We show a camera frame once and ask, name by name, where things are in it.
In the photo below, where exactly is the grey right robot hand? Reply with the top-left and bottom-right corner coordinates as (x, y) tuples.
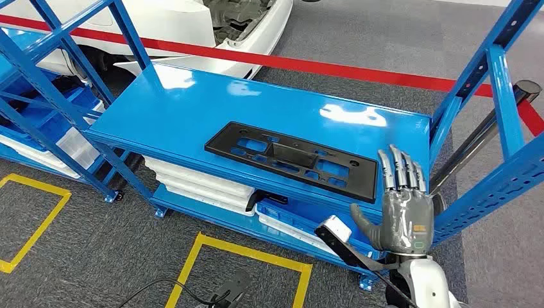
(350, 144), (435, 256)

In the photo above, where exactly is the black plastic plate bracket part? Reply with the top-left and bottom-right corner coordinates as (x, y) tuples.
(204, 121), (379, 204)

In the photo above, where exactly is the large blue metal shelf rack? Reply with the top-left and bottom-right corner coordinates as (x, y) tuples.
(84, 0), (544, 294)

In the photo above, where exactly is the wide blue plastic crate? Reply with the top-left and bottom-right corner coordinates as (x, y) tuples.
(255, 200), (386, 261)

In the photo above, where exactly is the flat white tray under crate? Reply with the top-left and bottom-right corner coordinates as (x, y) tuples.
(257, 212), (341, 256)

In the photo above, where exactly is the dark grey robot fixture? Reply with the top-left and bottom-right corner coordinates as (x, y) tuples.
(208, 271), (251, 308)

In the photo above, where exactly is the red barrier belt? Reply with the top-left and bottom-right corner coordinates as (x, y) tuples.
(0, 13), (544, 137)

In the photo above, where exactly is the white car body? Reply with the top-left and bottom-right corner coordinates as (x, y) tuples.
(0, 0), (294, 81)

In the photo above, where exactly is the translucent white storage box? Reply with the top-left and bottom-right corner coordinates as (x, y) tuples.
(55, 126), (101, 171)

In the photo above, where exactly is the deep blue plastic crate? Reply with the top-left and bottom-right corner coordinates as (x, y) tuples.
(0, 83), (105, 151)

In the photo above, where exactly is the blue metal rack with crates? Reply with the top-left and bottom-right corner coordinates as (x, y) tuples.
(0, 0), (124, 204)

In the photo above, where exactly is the long white plastic tray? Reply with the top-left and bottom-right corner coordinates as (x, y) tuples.
(0, 135), (81, 180)

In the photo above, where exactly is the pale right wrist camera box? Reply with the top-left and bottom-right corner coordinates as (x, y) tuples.
(314, 214), (400, 273)

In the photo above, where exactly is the black curved handle part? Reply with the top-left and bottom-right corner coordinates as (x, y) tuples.
(245, 190), (289, 214)

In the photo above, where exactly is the black stanchion post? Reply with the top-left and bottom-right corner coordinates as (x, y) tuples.
(429, 80), (543, 218)

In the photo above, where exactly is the thin black floor cable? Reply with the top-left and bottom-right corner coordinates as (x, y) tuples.
(117, 278), (222, 308)

